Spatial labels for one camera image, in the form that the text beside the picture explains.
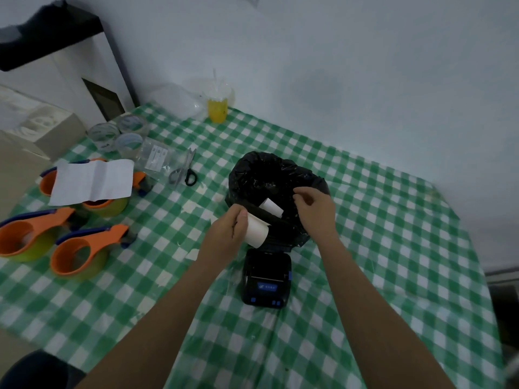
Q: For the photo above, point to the person's right hand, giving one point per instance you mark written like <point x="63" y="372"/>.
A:
<point x="318" y="216"/>

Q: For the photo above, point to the person's left hand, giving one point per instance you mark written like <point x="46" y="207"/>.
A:
<point x="223" y="238"/>

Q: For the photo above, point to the person's right fingers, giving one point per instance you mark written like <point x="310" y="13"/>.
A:
<point x="304" y="195"/>

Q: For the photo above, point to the person's left fingers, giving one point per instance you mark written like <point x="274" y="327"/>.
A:
<point x="238" y="222"/>

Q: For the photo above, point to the person's left forearm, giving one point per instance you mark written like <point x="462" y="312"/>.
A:
<point x="162" y="324"/>

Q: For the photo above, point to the person's right forearm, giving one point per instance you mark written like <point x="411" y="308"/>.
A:
<point x="373" y="320"/>

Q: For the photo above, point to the small white paper roll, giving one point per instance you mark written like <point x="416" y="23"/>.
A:
<point x="272" y="207"/>

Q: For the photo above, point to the black trash bag bin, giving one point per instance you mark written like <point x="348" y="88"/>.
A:
<point x="265" y="178"/>

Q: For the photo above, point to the black label printer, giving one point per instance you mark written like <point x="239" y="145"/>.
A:
<point x="266" y="279"/>

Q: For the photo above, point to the green checkered tablecloth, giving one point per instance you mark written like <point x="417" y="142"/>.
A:
<point x="365" y="238"/>

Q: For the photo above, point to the clear plastic bag with labels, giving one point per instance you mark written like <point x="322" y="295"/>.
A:
<point x="158" y="157"/>

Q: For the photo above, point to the yellow drink cup with straw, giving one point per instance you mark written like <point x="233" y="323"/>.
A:
<point x="217" y="107"/>

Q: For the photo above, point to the clear tape roll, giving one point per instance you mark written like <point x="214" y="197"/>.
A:
<point x="129" y="143"/>
<point x="102" y="136"/>
<point x="133" y="123"/>

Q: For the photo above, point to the clear empty plastic bag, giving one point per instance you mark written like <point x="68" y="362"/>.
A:
<point x="178" y="101"/>

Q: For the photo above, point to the white paper sheet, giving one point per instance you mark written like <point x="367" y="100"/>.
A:
<point x="93" y="182"/>

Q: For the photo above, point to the cardboard box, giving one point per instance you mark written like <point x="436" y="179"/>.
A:
<point x="44" y="125"/>

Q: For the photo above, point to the white and black cabinet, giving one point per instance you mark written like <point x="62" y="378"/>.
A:
<point x="61" y="56"/>

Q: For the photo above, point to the person's dark-clothed leg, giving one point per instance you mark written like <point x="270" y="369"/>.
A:
<point x="36" y="372"/>

